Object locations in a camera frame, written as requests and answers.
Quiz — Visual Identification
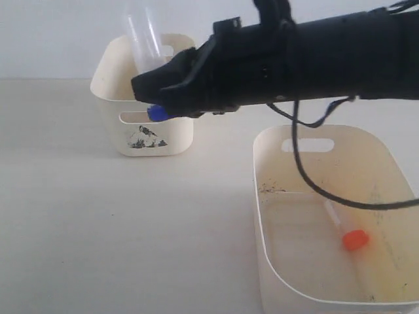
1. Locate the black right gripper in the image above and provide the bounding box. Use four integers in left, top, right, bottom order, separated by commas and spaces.
131, 17, 295, 118

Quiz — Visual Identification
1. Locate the blue-capped tube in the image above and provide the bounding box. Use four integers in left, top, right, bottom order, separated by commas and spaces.
124, 5, 170, 124

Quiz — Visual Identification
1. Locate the orange-capped tube with label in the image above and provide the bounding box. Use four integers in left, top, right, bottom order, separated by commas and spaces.
324, 200, 369, 251

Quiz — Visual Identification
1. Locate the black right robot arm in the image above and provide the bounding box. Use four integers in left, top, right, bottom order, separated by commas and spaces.
131, 9, 418, 118

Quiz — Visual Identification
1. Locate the black camera cable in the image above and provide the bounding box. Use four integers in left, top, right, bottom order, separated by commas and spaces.
251, 0, 419, 210

